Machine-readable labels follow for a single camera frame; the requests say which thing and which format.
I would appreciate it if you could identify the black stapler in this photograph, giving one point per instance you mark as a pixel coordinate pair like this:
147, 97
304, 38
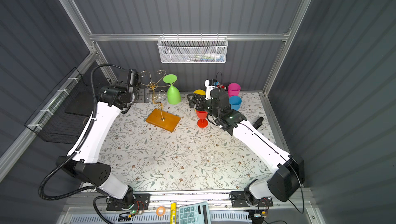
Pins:
258, 123

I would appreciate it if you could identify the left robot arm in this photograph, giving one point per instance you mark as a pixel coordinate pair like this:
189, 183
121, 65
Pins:
81, 161

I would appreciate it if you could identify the pink wine glass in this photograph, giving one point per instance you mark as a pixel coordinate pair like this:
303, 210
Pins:
233, 89

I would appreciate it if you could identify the calculator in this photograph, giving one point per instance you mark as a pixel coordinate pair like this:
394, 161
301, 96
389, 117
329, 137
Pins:
194, 214

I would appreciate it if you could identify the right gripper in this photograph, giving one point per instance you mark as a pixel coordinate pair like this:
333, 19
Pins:
196, 98

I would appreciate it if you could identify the orange rubber band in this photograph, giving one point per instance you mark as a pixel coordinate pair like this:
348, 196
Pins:
160, 211

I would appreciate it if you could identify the black wire basket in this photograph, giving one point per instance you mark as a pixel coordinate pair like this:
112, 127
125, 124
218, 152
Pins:
65, 111

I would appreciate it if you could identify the green wine glass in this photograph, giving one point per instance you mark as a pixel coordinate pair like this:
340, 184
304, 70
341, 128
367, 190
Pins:
173, 93

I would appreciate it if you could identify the yellow wine glass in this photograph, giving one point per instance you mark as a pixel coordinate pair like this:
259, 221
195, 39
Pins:
200, 92

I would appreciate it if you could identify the red-orange wine glass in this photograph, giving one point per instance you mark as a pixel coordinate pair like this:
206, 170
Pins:
202, 122

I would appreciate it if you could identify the white wire mesh basket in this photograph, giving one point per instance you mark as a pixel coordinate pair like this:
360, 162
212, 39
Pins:
201, 51

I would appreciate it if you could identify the yellow glue stick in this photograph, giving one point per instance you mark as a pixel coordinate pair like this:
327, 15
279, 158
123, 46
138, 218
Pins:
173, 214

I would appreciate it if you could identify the gold rack with wooden base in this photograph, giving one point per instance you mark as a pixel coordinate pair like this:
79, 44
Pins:
159, 117

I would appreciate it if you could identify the blue wine glass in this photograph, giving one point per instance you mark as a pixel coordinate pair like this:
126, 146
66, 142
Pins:
235, 102

